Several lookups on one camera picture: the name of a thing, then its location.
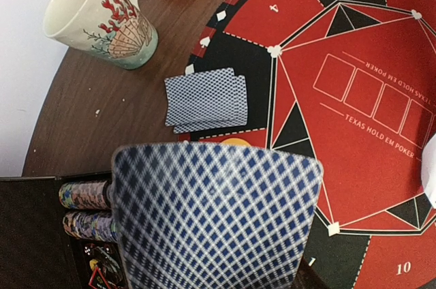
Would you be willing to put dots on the black poker chip case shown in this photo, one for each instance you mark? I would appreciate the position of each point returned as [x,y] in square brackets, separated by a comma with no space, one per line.
[57,232]

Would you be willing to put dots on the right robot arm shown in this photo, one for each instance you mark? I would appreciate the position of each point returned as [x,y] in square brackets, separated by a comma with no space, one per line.
[428,171]

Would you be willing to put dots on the orange big blind button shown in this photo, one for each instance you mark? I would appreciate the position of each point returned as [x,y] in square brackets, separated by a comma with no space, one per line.
[236,142]

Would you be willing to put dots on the blue playing card deck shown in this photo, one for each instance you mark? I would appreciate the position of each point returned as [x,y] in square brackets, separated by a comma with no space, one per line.
[210,215]

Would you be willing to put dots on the round poker mat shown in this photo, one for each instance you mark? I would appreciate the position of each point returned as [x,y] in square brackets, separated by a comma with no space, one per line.
[352,84]

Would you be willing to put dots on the beige patterned mug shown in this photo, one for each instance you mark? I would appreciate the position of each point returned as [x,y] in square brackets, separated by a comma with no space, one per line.
[113,30]

